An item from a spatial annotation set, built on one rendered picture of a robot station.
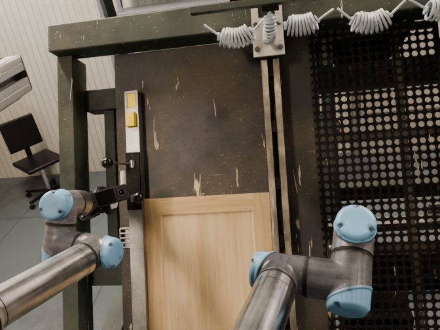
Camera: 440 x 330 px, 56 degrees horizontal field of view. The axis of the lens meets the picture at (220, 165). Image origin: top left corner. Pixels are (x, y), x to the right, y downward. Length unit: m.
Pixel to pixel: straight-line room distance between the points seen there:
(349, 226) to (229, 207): 0.68
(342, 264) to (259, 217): 0.65
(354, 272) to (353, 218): 0.10
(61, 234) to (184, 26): 0.78
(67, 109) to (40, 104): 3.34
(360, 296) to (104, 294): 2.66
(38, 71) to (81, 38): 3.24
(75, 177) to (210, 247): 0.54
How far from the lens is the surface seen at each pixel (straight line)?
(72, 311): 1.61
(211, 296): 1.47
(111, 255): 1.04
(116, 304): 1.99
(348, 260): 0.80
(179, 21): 1.49
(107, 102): 1.64
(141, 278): 1.50
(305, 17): 1.31
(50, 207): 1.11
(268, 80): 1.43
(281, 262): 0.80
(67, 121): 1.60
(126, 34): 1.53
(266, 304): 0.69
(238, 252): 1.43
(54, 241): 1.13
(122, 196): 1.26
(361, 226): 0.81
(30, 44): 4.77
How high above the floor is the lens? 2.11
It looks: 28 degrees down
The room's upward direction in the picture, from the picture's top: 9 degrees counter-clockwise
